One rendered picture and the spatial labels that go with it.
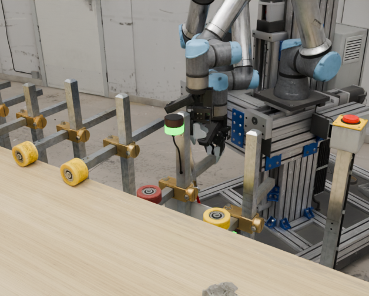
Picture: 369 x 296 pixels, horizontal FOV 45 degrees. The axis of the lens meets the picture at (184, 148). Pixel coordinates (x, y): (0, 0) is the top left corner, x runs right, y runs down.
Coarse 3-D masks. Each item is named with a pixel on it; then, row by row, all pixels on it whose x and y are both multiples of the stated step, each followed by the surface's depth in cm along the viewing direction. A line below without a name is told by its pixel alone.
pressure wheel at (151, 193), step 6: (144, 186) 144; (150, 186) 144; (156, 186) 144; (138, 192) 141; (144, 192) 142; (150, 192) 141; (156, 192) 141; (144, 198) 138; (150, 198) 138; (156, 198) 139
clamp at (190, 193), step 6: (162, 180) 155; (168, 180) 155; (174, 180) 155; (162, 186) 154; (168, 186) 152; (174, 186) 151; (192, 186) 152; (174, 192) 152; (180, 192) 150; (186, 192) 149; (192, 192) 149; (174, 198) 153; (180, 198) 151; (186, 198) 149; (192, 198) 150
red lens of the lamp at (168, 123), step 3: (183, 117) 136; (165, 120) 135; (168, 120) 134; (171, 120) 134; (174, 120) 134; (177, 120) 134; (180, 120) 135; (183, 120) 137; (165, 123) 136; (168, 123) 135; (171, 123) 134; (174, 123) 134; (177, 123) 134; (180, 123) 135; (183, 123) 137; (168, 126) 135; (171, 126) 135; (174, 126) 135; (177, 126) 135
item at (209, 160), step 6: (210, 156) 173; (204, 162) 169; (210, 162) 171; (198, 168) 165; (204, 168) 168; (198, 174) 165; (192, 180) 162; (162, 192) 150; (168, 192) 150; (162, 198) 147; (168, 198) 150; (162, 204) 148
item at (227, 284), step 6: (222, 282) 104; (228, 282) 103; (210, 288) 102; (216, 288) 101; (222, 288) 101; (228, 288) 102; (234, 288) 102; (204, 294) 101; (210, 294) 101; (216, 294) 101; (222, 294) 101; (228, 294) 100; (234, 294) 101
